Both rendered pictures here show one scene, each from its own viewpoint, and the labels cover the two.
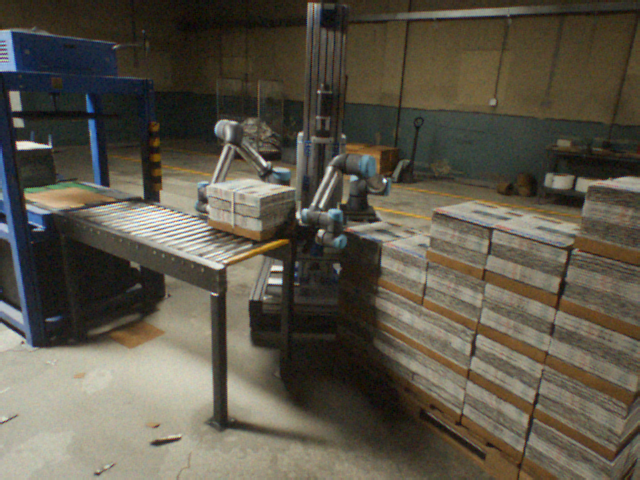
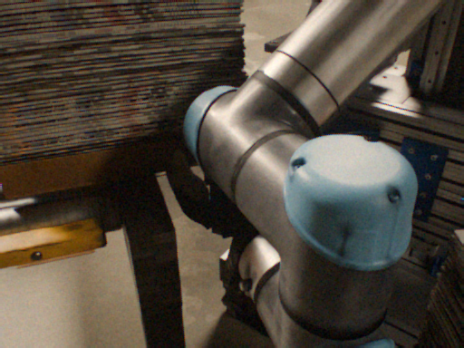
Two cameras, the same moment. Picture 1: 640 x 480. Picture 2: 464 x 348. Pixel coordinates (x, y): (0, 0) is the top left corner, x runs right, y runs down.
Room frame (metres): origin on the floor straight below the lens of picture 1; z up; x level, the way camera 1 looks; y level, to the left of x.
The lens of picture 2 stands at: (2.00, -0.15, 1.10)
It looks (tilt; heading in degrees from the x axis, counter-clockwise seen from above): 33 degrees down; 38
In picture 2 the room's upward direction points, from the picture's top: straight up
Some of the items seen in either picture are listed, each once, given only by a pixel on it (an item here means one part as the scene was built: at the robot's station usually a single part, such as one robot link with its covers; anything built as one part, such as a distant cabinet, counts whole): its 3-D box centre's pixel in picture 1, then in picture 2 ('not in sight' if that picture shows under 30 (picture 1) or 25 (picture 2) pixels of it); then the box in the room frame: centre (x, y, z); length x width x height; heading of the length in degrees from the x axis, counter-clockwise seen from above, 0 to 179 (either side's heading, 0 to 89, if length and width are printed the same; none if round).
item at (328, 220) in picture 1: (332, 220); (325, 219); (2.22, -0.06, 0.92); 0.11 x 0.08 x 0.11; 66
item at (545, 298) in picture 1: (541, 277); not in sight; (1.74, -0.90, 0.86); 0.38 x 0.29 x 0.04; 131
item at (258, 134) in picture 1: (249, 120); not in sight; (10.30, 1.66, 0.85); 1.21 x 0.83 x 1.71; 57
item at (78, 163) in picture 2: (267, 227); (123, 131); (2.32, 0.28, 0.83); 0.29 x 0.16 x 0.04; 146
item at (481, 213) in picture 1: (483, 212); not in sight; (1.95, -0.70, 1.06); 0.37 x 0.29 x 0.01; 131
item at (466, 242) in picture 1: (480, 237); not in sight; (1.97, -0.71, 0.95); 0.38 x 0.29 x 0.23; 131
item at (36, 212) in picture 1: (67, 201); not in sight; (2.94, 1.68, 0.75); 0.70 x 0.65 x 0.10; 57
